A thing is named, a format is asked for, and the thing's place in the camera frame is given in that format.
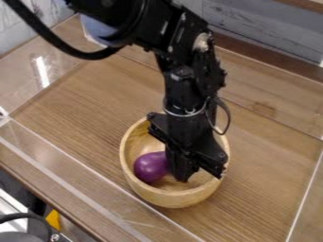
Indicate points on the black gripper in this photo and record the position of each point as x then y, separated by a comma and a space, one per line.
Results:
189, 139

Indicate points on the purple toy eggplant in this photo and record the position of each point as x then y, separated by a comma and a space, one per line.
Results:
151, 167

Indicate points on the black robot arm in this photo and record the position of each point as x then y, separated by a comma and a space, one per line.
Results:
177, 35

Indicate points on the brown wooden bowl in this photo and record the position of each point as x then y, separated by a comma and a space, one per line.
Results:
167, 193

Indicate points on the yellow black machine base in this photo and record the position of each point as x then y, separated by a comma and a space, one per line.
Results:
39, 232

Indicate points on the clear acrylic tray walls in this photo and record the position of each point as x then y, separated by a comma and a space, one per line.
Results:
69, 108

